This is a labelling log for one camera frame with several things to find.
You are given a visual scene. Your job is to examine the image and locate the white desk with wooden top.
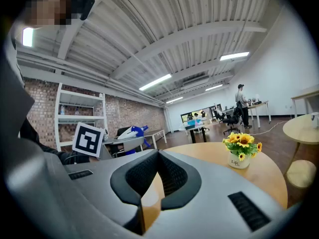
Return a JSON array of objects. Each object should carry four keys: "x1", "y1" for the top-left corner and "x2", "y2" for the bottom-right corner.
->
[
  {"x1": 247, "y1": 100, "x2": 272, "y2": 129},
  {"x1": 290, "y1": 84, "x2": 319, "y2": 119}
]

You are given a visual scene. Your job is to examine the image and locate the person's grey torso clothing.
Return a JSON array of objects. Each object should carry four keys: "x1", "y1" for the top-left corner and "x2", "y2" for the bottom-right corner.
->
[{"x1": 0, "y1": 31, "x2": 35, "y2": 140}]

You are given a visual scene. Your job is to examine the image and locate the white floor cable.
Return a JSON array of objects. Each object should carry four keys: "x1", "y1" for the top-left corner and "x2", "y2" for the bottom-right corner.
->
[{"x1": 251, "y1": 119, "x2": 289, "y2": 136}]

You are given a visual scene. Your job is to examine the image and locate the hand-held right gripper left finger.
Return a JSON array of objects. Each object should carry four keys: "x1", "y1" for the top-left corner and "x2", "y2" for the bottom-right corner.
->
[{"x1": 63, "y1": 149, "x2": 160, "y2": 236}]

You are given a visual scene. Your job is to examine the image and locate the round wooden stool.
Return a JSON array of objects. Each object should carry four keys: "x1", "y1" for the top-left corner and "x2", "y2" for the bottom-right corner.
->
[{"x1": 286, "y1": 159, "x2": 318, "y2": 189}]

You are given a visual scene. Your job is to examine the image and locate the person's head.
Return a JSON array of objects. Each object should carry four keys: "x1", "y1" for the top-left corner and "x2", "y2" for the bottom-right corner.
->
[{"x1": 23, "y1": 0, "x2": 82, "y2": 27}]

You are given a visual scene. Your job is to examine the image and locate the ceiling air conditioner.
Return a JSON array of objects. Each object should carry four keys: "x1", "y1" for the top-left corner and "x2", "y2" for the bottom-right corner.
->
[{"x1": 182, "y1": 75, "x2": 210, "y2": 90}]

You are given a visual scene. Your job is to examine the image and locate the small round wooden table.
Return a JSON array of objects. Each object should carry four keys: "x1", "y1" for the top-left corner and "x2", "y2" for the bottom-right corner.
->
[{"x1": 282, "y1": 113, "x2": 319, "y2": 175}]

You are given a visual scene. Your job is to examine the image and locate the white metal shelf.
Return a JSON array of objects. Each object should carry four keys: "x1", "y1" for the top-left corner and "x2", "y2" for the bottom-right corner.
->
[{"x1": 54, "y1": 83, "x2": 109, "y2": 152}]

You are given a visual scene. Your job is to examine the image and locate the white bench table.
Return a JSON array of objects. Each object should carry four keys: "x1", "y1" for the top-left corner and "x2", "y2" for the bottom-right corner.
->
[{"x1": 144, "y1": 129, "x2": 167, "y2": 149}]

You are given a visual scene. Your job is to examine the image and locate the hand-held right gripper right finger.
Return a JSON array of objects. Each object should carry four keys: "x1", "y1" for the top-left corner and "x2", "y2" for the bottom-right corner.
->
[{"x1": 146, "y1": 149, "x2": 301, "y2": 239}]

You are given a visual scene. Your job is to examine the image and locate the sunflowers in white pot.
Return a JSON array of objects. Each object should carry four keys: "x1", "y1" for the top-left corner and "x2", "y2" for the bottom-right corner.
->
[{"x1": 222, "y1": 131, "x2": 263, "y2": 170}]

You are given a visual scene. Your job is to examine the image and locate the person's left forearm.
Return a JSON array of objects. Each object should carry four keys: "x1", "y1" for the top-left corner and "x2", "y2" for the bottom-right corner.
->
[{"x1": 19, "y1": 118, "x2": 99, "y2": 165}]

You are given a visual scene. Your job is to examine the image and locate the black-legged table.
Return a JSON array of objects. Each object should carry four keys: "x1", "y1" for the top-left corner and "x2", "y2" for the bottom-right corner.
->
[{"x1": 184, "y1": 123, "x2": 210, "y2": 144}]

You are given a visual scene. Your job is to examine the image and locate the black head-worn camera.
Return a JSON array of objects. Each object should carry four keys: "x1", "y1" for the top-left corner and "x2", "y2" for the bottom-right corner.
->
[{"x1": 79, "y1": 0, "x2": 96, "y2": 21}]

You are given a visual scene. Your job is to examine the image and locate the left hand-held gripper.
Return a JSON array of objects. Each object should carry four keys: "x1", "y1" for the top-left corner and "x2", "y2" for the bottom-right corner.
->
[{"x1": 72, "y1": 121, "x2": 145, "y2": 160}]

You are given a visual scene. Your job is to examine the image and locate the black office chair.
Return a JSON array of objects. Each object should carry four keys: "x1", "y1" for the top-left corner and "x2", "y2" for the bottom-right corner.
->
[{"x1": 222, "y1": 108, "x2": 242, "y2": 135}]

